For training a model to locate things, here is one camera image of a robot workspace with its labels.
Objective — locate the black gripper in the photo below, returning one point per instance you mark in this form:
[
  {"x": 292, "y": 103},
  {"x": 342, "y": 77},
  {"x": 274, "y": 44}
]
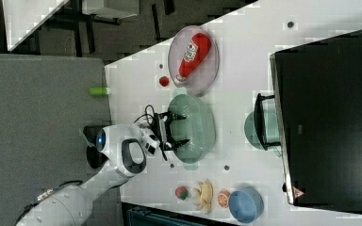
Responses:
[{"x": 159, "y": 128}]

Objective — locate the green plastic strainer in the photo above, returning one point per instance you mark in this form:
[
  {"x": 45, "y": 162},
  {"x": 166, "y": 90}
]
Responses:
[{"x": 198, "y": 127}]

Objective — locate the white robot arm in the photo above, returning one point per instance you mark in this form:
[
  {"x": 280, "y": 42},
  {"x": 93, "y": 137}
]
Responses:
[{"x": 126, "y": 147}]

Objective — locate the clear round plate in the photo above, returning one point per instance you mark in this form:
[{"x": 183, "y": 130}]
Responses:
[{"x": 201, "y": 78}]

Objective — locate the red green toy strawberry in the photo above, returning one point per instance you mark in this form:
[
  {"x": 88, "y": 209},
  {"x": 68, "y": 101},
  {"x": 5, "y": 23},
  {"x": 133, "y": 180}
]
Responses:
[{"x": 181, "y": 193}]

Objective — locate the toy peeled banana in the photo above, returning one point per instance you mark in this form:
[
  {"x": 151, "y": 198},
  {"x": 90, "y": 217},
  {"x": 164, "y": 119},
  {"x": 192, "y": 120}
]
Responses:
[{"x": 203, "y": 196}]

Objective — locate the toy orange slice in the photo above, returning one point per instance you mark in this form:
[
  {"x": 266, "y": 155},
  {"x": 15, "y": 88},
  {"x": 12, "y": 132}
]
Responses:
[{"x": 223, "y": 198}]

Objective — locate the green cylinder marker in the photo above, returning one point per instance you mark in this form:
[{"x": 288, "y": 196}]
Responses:
[{"x": 99, "y": 91}]

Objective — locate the red plush ketchup bottle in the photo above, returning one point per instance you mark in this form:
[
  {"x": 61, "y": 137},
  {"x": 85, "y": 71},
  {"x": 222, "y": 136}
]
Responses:
[{"x": 196, "y": 52}]

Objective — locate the green plastic cup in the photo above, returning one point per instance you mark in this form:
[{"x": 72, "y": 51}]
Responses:
[{"x": 261, "y": 130}]

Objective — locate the blue plastic bowl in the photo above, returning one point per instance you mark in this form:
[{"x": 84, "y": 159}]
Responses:
[{"x": 245, "y": 204}]

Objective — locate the black toaster oven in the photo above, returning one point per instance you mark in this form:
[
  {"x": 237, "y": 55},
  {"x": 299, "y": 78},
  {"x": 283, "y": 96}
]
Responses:
[{"x": 317, "y": 90}]

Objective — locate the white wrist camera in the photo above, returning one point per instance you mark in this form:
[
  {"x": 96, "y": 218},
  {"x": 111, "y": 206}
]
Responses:
[{"x": 149, "y": 141}]

